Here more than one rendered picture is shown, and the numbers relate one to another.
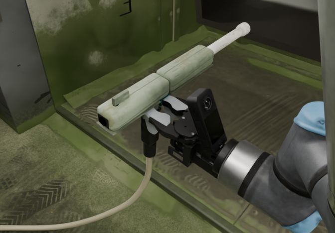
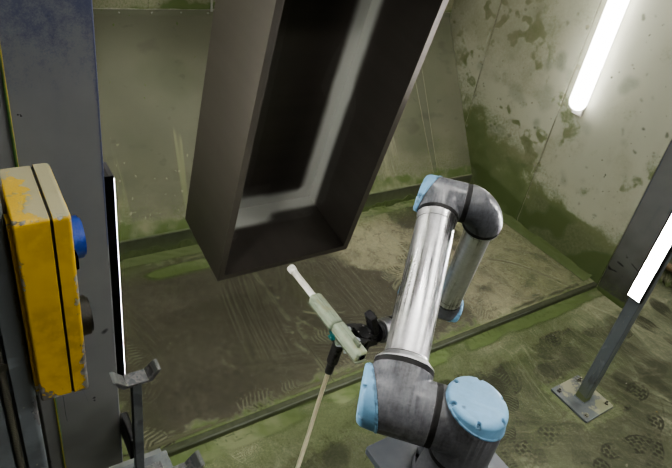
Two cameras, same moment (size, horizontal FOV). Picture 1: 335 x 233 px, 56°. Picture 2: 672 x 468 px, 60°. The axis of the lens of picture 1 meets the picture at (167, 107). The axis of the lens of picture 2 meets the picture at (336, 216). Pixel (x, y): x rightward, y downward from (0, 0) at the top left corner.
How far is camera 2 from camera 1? 1.83 m
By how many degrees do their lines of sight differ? 64
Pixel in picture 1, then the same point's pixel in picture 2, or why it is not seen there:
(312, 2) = (252, 216)
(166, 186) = (284, 407)
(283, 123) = (257, 307)
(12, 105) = not seen: outside the picture
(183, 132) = (368, 335)
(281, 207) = not seen: hidden behind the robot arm
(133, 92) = (350, 337)
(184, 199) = (302, 400)
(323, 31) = (460, 278)
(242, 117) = (234, 325)
